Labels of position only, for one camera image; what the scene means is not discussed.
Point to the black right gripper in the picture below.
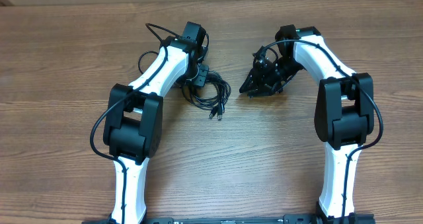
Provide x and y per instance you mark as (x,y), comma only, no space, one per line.
(261,81)

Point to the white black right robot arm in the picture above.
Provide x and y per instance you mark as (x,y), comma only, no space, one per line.
(345,113)

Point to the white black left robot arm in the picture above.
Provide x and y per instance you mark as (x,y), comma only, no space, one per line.
(129,131)

